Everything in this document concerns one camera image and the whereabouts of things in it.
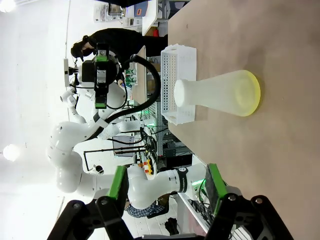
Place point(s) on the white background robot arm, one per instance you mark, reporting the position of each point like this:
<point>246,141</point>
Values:
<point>72,105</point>

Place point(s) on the translucent plastic Erlenmeyer flask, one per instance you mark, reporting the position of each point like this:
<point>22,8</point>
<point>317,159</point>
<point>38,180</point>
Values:
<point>220,92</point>

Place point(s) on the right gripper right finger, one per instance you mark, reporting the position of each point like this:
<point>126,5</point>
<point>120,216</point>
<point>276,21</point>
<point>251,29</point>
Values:
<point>215,185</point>

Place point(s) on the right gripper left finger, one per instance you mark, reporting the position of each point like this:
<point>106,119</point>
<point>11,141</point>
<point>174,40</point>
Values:
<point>117,185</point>

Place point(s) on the white round flask lid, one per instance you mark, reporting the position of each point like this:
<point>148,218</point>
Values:
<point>179,92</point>

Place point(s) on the brown wooden table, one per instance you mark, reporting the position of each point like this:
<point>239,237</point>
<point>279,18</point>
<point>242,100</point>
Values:
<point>140,72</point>

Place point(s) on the red yellow emergency stop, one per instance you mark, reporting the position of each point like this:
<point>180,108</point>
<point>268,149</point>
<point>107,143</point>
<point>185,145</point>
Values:
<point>147,167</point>

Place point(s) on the round ceiling light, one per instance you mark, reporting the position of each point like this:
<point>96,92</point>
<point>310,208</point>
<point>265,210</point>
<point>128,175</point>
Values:
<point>11,152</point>

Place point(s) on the person with black cap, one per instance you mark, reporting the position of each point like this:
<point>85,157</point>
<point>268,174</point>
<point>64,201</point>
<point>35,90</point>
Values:
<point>120,40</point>

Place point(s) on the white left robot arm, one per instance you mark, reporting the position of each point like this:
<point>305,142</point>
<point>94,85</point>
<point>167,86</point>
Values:
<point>65,155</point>

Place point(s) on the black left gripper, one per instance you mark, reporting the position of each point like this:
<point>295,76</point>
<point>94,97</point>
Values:
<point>87,72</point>

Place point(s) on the person in plaid shirt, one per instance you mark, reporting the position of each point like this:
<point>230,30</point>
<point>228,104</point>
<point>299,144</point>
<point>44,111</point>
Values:
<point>140,211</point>

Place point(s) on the white perforated plastic basket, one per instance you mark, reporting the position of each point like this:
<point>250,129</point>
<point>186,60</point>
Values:
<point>178,60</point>

